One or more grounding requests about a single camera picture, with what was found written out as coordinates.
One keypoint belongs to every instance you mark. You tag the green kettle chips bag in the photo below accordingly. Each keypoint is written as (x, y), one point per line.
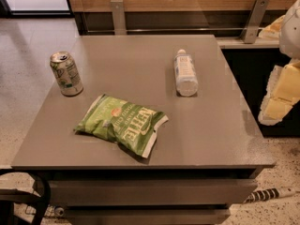
(119, 121)

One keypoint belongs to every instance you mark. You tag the right metal bracket post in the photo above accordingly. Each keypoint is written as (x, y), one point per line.
(254, 20)

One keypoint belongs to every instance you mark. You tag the green white soda can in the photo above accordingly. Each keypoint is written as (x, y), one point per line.
(66, 73)

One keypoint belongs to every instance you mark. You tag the grey table drawer unit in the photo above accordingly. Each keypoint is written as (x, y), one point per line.
(206, 157)

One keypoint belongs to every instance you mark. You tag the black chair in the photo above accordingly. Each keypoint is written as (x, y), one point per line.
(10, 196)

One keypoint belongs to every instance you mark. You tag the clear plastic water bottle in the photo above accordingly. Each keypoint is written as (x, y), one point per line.
(185, 74)

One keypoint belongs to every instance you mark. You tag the metal bracket post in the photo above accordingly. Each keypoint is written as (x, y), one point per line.
(254, 20)
(118, 17)

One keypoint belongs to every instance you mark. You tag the wooden wall counter panel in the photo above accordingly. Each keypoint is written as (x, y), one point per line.
(222, 18)

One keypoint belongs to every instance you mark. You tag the left metal bracket post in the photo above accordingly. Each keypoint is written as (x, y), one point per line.
(118, 17)

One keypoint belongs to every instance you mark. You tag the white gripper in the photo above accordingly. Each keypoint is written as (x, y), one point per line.
(291, 35)

